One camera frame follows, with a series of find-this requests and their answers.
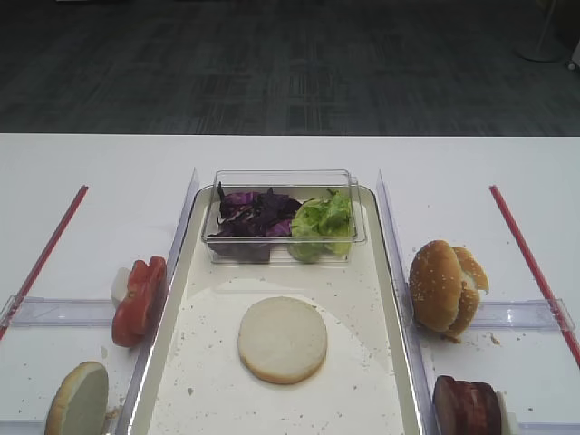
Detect upright bun half left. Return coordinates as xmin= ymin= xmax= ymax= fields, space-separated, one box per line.
xmin=44 ymin=362 xmax=109 ymax=435

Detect metal serving tray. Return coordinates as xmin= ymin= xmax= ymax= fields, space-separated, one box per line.
xmin=121 ymin=188 xmax=419 ymax=434

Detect sesame bun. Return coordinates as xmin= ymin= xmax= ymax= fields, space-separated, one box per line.
xmin=409 ymin=240 xmax=462 ymax=333
xmin=446 ymin=246 xmax=489 ymax=339

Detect tomato slice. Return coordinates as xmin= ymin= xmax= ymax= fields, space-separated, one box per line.
xmin=127 ymin=256 xmax=167 ymax=335
xmin=111 ymin=268 xmax=155 ymax=348

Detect left clear vertical divider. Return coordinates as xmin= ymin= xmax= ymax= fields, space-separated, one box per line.
xmin=112 ymin=171 xmax=199 ymax=434

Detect bottom bun on tray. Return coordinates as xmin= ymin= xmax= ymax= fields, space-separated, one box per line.
xmin=237 ymin=296 xmax=328 ymax=385

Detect clear patty rail holder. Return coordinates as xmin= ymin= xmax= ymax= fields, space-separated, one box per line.
xmin=509 ymin=412 xmax=580 ymax=435

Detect clear bun rail left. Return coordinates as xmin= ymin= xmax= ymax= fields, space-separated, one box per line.
xmin=0 ymin=420 xmax=44 ymax=435

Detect clear bun rail right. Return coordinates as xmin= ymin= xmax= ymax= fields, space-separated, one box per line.
xmin=469 ymin=299 xmax=575 ymax=332

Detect front tomato slice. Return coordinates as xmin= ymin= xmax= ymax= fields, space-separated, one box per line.
xmin=111 ymin=268 xmax=155 ymax=348

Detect clear tomato rail holder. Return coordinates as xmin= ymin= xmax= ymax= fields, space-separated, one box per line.
xmin=1 ymin=295 xmax=115 ymax=327

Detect rear tomato slice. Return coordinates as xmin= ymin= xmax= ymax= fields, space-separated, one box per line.
xmin=127 ymin=256 xmax=167 ymax=335

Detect green lettuce pile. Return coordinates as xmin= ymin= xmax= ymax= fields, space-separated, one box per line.
xmin=288 ymin=189 xmax=353 ymax=263

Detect clear vertical divider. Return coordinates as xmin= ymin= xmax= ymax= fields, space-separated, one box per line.
xmin=376 ymin=171 xmax=440 ymax=434
xmin=112 ymin=171 xmax=199 ymax=434

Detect purple cabbage leaves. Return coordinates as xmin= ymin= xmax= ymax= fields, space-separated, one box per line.
xmin=214 ymin=183 xmax=302 ymax=237

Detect white patty stopper block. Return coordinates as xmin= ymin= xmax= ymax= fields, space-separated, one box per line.
xmin=496 ymin=391 xmax=520 ymax=435

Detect right clear vertical divider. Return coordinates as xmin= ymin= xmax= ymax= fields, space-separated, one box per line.
xmin=376 ymin=171 xmax=440 ymax=434

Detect front sesame bun top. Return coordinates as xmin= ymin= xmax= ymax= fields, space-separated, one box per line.
xmin=409 ymin=240 xmax=462 ymax=333

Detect rear sesame bun top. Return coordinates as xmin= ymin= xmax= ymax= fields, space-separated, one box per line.
xmin=446 ymin=246 xmax=489 ymax=339

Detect clear plastic salad container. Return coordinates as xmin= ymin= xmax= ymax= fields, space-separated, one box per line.
xmin=201 ymin=169 xmax=366 ymax=265

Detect white tomato stopper block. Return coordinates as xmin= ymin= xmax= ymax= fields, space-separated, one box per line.
xmin=111 ymin=267 xmax=131 ymax=306

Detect clear bun rail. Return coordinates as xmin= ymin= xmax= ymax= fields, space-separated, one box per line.
xmin=0 ymin=420 xmax=44 ymax=435
xmin=469 ymin=299 xmax=575 ymax=332

